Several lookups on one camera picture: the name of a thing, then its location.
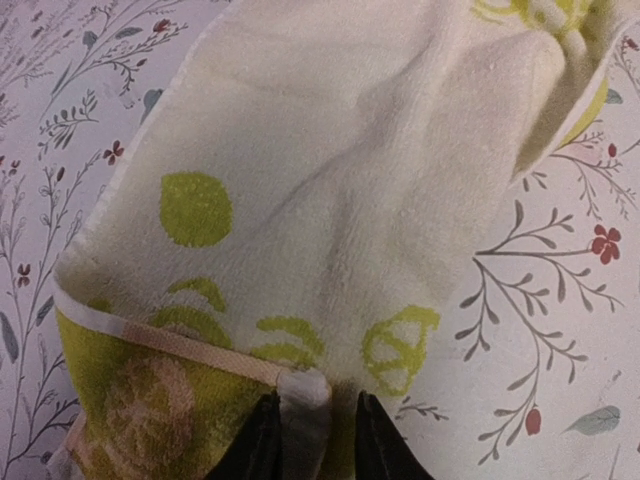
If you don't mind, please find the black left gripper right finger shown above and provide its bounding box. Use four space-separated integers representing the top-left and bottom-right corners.
354 391 434 480

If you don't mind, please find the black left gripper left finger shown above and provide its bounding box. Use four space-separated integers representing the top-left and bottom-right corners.
207 391 283 480

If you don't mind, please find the yellow-green crocodile towel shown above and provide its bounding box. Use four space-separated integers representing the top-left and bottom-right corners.
47 1 639 479

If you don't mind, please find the floral patterned table mat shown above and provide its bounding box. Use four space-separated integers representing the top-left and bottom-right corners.
1 1 639 479

